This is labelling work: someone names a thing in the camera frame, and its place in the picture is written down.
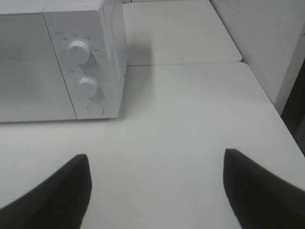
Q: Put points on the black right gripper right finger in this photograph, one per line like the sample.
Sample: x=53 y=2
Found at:
x=258 y=198

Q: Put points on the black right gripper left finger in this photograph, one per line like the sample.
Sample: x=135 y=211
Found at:
x=59 y=202

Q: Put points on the round white door button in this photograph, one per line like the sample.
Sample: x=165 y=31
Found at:
x=95 y=108

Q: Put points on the white microwave door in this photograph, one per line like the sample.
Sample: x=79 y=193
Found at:
x=32 y=87

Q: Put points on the white timer knob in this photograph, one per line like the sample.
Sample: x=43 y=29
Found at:
x=88 y=86

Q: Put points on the white microwave oven body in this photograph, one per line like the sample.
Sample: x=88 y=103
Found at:
x=100 y=23

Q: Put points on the upper white power knob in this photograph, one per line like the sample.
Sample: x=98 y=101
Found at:
x=78 y=52

